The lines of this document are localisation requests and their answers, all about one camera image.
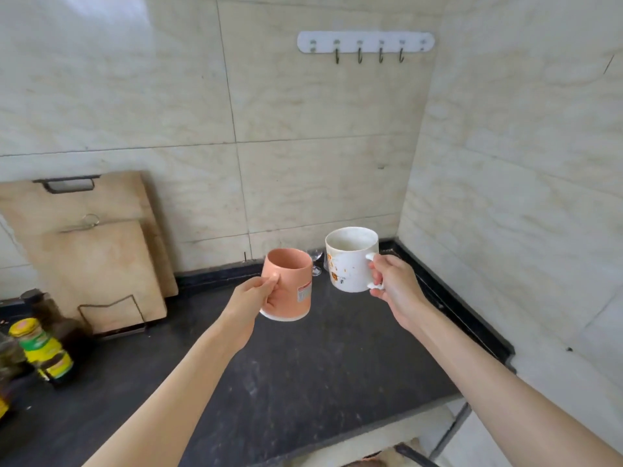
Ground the person's left hand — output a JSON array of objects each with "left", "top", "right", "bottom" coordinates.
[{"left": 215, "top": 272, "right": 282, "bottom": 355}]

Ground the person's right hand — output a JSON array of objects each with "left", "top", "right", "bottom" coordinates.
[{"left": 366, "top": 253, "right": 435, "bottom": 335}]

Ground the pink ceramic mug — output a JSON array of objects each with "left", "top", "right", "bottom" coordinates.
[{"left": 258, "top": 247, "right": 314, "bottom": 323}]

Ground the white printed ceramic mug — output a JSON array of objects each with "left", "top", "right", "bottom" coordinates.
[{"left": 324, "top": 226, "right": 386, "bottom": 294}]

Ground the person's right forearm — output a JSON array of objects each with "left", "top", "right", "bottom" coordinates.
[{"left": 411, "top": 305, "right": 623, "bottom": 467}]

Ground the person's left forearm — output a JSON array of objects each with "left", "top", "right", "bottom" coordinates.
[{"left": 82, "top": 318, "right": 244, "bottom": 467}]

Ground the black stone countertop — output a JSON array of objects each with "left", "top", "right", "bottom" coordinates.
[{"left": 0, "top": 237, "right": 517, "bottom": 467}]

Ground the small wooden cutting board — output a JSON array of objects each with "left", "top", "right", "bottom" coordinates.
[{"left": 18, "top": 214, "right": 169, "bottom": 335}]

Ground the large wooden cutting board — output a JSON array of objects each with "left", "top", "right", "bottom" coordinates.
[{"left": 0, "top": 170, "right": 180, "bottom": 300}]

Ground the dark sauce bottle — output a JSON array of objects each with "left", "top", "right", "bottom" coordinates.
[{"left": 19, "top": 287, "right": 95, "bottom": 359}]

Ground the bottle yellow green label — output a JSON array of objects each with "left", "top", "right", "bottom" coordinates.
[{"left": 8, "top": 317, "right": 75, "bottom": 385}]

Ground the dark bottle yellow label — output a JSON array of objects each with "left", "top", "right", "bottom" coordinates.
[{"left": 0, "top": 332, "right": 38, "bottom": 422}]

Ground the metal wire board rack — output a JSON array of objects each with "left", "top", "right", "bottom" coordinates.
[{"left": 76, "top": 294, "right": 149, "bottom": 339}]

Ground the white wall hook rail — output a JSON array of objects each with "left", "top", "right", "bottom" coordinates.
[{"left": 296, "top": 29, "right": 436, "bottom": 66}]

